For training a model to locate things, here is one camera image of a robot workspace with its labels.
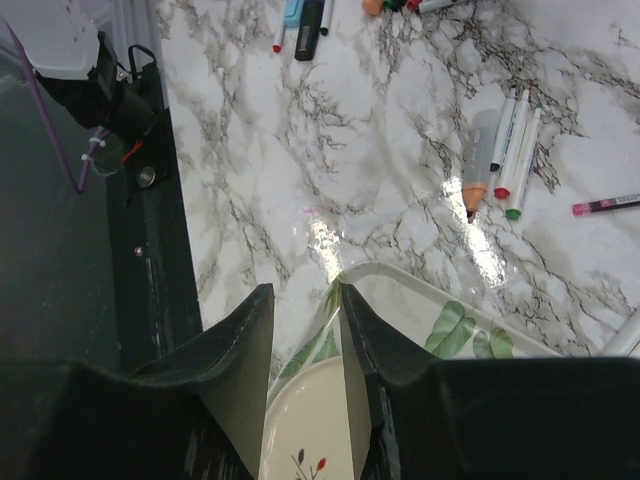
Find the red capped white marker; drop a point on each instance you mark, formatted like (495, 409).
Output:
(520, 119)

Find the white pen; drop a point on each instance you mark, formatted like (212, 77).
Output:
(326, 17)

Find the red pen cap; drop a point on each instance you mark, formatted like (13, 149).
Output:
(415, 4)

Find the floral rectangular tray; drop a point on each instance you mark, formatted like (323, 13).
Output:
(431, 318)

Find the pink and cream plate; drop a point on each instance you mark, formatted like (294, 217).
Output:
(306, 430)

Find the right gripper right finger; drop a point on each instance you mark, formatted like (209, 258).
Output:
(414, 416)

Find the maroon gel pen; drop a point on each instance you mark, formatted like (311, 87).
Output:
(604, 205)

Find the black capped white marker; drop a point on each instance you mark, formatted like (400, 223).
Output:
(503, 130)

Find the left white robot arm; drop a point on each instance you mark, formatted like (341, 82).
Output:
(77, 65)

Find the green white marker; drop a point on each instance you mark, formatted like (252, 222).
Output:
(526, 158)

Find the pink capped white marker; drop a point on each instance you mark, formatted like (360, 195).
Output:
(626, 341)

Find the orange highlighter clear cap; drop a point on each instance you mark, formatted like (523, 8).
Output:
(478, 158)

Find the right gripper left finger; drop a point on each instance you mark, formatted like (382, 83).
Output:
(195, 413)

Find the red thin marker left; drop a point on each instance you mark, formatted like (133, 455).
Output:
(278, 37)

